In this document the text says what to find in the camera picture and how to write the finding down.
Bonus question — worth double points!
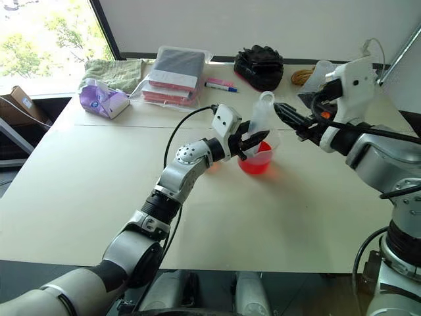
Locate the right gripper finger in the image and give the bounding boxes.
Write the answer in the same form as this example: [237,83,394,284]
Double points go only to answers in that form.
[274,105,309,132]
[274,102,312,123]

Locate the silver metal rod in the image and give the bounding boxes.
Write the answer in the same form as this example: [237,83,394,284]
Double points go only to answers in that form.
[378,31,421,87]

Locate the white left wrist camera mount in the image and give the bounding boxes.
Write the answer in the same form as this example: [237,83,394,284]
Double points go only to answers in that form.
[210,103,243,161]

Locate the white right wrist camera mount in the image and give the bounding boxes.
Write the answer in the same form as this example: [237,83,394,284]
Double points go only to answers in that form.
[320,59,378,154]

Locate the coiled yellow rope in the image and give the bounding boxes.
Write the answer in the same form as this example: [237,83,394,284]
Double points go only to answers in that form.
[290,67,316,88]

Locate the thin white cable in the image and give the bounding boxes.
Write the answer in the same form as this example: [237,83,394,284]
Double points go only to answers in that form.
[362,38,387,68]

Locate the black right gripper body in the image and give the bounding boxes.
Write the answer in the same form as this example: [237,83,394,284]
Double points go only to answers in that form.
[295,80,345,147]

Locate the black window frame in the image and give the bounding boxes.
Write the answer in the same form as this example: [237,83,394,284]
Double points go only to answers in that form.
[89,0,121,62]

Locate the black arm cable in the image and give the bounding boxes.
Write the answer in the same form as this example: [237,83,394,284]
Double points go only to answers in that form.
[310,93,421,145]
[130,104,220,316]

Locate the crumpled black cloth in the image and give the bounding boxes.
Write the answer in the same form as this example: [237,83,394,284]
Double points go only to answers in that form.
[233,44,285,93]

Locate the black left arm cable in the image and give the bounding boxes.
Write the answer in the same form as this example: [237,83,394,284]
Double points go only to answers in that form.
[130,104,220,316]

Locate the brown cardboard box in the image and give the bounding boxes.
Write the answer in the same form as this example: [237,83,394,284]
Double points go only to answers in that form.
[0,85,53,128]

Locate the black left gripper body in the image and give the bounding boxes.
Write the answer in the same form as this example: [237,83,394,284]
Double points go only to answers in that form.
[228,134,249,162]

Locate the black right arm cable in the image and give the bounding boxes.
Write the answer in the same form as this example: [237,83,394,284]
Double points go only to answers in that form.
[310,93,421,145]

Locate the pink pen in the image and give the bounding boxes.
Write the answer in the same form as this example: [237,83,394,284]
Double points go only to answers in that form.
[206,77,235,87]

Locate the clear cup with red liquid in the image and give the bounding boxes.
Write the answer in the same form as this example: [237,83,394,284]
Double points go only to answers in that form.
[237,128,282,178]

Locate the red books in plastic bag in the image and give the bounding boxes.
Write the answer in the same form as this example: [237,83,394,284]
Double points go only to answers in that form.
[128,78,202,107]

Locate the white marker with blue cap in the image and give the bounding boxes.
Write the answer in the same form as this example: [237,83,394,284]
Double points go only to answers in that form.
[204,81,238,93]

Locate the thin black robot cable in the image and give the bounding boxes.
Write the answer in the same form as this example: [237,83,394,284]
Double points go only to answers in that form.
[351,226,391,292]

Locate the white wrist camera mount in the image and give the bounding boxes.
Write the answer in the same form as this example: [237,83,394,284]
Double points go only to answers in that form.
[210,103,243,161]
[320,59,378,154]

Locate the clear plastic measuring cup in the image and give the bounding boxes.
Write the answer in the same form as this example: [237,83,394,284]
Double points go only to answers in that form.
[247,90,276,157]

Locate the green towel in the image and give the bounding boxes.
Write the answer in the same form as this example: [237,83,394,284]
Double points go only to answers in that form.
[80,58,155,95]

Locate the grey metal frame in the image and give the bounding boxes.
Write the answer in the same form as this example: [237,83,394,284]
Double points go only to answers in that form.
[0,117,36,169]

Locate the purple tissue pack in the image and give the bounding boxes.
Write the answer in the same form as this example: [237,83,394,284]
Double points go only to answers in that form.
[78,78,132,120]

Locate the grey notebook in plastic sleeve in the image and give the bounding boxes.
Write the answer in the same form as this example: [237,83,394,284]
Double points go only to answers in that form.
[148,45,211,91]

